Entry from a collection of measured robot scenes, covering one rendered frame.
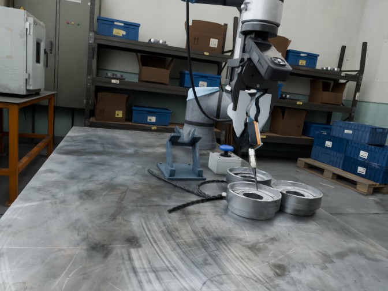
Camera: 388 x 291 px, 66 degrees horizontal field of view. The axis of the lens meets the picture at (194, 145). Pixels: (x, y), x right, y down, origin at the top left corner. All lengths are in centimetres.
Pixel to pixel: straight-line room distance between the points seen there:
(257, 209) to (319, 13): 529
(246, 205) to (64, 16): 404
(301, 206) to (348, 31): 554
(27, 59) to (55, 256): 234
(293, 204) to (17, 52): 239
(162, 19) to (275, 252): 437
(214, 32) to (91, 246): 398
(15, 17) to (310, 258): 255
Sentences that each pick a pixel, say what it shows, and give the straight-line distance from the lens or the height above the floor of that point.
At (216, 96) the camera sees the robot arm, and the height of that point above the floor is 100.
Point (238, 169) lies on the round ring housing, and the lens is 77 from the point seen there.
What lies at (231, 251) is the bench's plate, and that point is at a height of 80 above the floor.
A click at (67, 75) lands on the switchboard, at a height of 97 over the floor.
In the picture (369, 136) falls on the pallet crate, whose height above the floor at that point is 67.
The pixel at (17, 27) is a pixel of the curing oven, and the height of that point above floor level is 130.
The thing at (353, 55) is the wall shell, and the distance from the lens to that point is 614.
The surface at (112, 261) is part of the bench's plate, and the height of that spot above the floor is 80.
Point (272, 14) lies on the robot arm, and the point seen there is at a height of 117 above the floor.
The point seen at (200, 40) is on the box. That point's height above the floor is 164.
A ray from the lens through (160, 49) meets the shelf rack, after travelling 402.
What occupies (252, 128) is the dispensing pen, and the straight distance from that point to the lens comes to 59.
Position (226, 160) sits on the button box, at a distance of 82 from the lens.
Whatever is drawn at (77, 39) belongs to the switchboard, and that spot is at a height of 144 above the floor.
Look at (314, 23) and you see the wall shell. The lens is 568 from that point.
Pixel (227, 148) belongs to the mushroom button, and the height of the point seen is 87.
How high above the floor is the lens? 102
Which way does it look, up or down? 11 degrees down
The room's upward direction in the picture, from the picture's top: 7 degrees clockwise
